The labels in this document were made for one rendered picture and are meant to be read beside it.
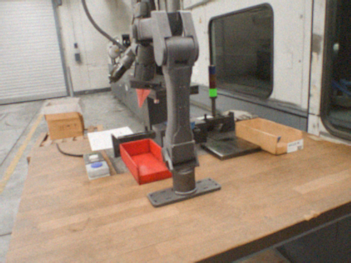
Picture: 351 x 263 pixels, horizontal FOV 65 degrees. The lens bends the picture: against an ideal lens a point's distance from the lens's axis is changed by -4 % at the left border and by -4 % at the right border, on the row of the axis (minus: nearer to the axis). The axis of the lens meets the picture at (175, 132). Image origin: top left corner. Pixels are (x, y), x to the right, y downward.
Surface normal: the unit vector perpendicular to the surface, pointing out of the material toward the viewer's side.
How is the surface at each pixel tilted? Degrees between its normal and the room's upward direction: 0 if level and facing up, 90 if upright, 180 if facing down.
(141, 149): 90
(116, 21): 90
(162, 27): 66
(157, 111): 90
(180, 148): 98
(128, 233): 0
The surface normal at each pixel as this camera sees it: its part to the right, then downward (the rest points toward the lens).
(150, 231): -0.07, -0.96
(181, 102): 0.36, 0.36
